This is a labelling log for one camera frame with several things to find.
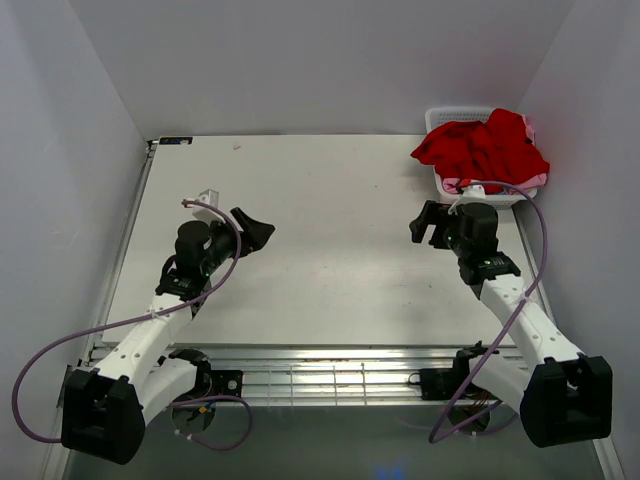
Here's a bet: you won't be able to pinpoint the white plastic basket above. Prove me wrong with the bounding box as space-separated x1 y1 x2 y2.
424 106 523 210

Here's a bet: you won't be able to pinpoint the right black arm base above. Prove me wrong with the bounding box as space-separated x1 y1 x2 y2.
407 341 487 400

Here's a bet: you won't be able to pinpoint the red t shirt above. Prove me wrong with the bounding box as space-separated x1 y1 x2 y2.
410 107 551 197

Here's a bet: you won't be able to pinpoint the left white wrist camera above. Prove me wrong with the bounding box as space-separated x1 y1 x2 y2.
181 189 219 223

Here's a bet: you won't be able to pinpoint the pink t shirt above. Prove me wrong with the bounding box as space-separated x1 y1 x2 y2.
439 113 549 197

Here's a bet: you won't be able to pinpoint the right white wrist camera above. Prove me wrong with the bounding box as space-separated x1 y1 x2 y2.
448 184 486 215

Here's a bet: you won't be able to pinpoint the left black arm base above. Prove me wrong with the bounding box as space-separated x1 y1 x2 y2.
169 348 244 401

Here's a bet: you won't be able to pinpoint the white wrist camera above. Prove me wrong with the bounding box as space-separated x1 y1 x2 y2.
448 184 486 215
181 189 219 223

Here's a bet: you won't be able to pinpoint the aluminium frame rails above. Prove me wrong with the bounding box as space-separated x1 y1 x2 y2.
57 142 626 480

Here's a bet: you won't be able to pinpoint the blue white label sticker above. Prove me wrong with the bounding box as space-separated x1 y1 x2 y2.
158 137 193 145

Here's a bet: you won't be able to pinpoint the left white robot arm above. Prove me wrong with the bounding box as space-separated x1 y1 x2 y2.
61 203 275 465

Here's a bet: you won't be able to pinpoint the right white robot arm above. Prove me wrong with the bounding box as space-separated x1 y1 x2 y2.
409 201 613 448

